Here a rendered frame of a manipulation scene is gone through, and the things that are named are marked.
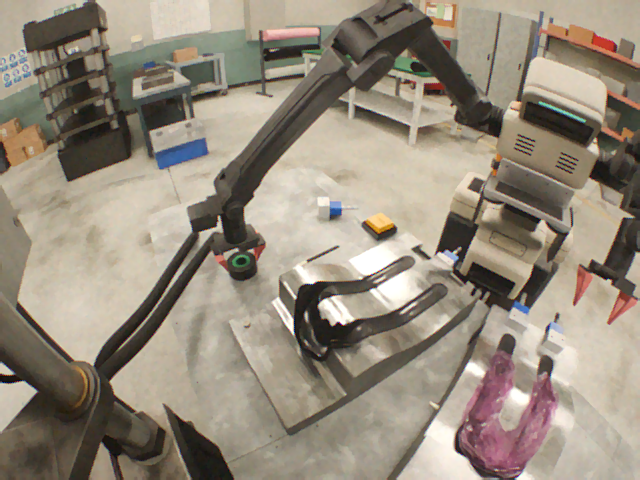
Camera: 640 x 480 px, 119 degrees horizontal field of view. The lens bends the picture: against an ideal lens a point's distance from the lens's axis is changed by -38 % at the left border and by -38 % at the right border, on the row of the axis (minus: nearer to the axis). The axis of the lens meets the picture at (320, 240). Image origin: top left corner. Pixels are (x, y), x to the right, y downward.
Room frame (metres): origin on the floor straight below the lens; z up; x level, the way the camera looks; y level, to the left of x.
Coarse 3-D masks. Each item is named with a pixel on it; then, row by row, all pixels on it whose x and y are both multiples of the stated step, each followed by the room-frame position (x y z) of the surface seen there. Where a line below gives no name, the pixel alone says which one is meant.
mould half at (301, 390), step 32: (384, 256) 0.52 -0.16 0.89; (416, 256) 0.52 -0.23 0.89; (288, 288) 0.38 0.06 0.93; (384, 288) 0.42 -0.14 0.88; (416, 288) 0.42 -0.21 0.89; (448, 288) 0.41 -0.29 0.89; (256, 320) 0.35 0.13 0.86; (288, 320) 0.35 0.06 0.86; (352, 320) 0.31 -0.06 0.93; (416, 320) 0.34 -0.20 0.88; (448, 320) 0.33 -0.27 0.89; (256, 352) 0.28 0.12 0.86; (288, 352) 0.28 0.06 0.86; (352, 352) 0.24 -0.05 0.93; (384, 352) 0.24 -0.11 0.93; (416, 352) 0.29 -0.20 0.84; (288, 384) 0.21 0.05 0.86; (320, 384) 0.21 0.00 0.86; (352, 384) 0.20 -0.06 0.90; (288, 416) 0.15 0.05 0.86; (320, 416) 0.16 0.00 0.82
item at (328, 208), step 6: (318, 198) 0.82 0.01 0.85; (324, 198) 0.82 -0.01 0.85; (318, 204) 0.79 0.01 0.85; (324, 204) 0.79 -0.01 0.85; (330, 204) 0.81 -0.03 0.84; (336, 204) 0.81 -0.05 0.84; (318, 210) 0.78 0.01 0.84; (324, 210) 0.78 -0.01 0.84; (330, 210) 0.78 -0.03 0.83; (336, 210) 0.79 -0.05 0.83; (318, 216) 0.78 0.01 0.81; (324, 216) 0.78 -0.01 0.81
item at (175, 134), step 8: (192, 120) 3.37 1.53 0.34; (160, 128) 3.16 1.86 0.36; (168, 128) 3.21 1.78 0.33; (176, 128) 3.26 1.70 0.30; (184, 128) 3.31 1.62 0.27; (192, 128) 3.02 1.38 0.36; (200, 128) 3.07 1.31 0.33; (152, 136) 3.09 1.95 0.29; (160, 136) 3.14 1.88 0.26; (168, 136) 2.87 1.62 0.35; (176, 136) 2.92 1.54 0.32; (184, 136) 2.96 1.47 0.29; (192, 136) 3.01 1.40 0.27; (200, 136) 3.06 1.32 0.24; (152, 144) 3.00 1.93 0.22; (160, 144) 2.97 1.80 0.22; (168, 144) 2.85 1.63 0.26; (176, 144) 2.91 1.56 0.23
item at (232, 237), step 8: (240, 224) 0.53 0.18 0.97; (248, 224) 0.60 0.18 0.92; (224, 232) 0.53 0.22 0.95; (232, 232) 0.52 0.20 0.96; (240, 232) 0.53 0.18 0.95; (248, 232) 0.57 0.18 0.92; (256, 232) 0.57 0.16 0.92; (216, 240) 0.54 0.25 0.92; (224, 240) 0.54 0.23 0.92; (232, 240) 0.52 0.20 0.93; (240, 240) 0.53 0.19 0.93; (248, 240) 0.54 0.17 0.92; (256, 240) 0.55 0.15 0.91; (224, 248) 0.51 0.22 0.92; (232, 248) 0.51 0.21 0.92
